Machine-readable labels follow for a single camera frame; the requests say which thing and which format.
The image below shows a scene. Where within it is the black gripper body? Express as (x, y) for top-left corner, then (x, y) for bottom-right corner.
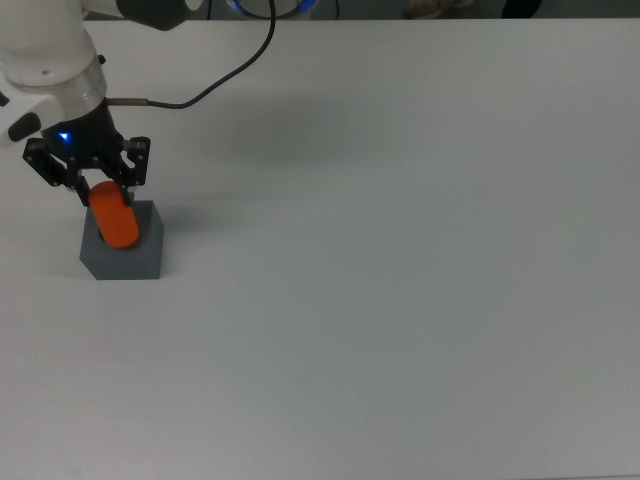
(39, 99), (130, 172)

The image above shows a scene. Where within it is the orange cylinder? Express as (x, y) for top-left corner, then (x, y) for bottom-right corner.
(88, 180), (141, 252)

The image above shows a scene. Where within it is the grey block with round hole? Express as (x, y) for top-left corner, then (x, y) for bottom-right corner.
(78, 200), (166, 282)

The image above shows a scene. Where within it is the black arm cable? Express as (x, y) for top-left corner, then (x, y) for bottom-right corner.
(105, 0), (278, 110)

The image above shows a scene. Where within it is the robot base with blue ring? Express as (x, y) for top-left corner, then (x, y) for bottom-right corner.
(223, 0), (322, 21)

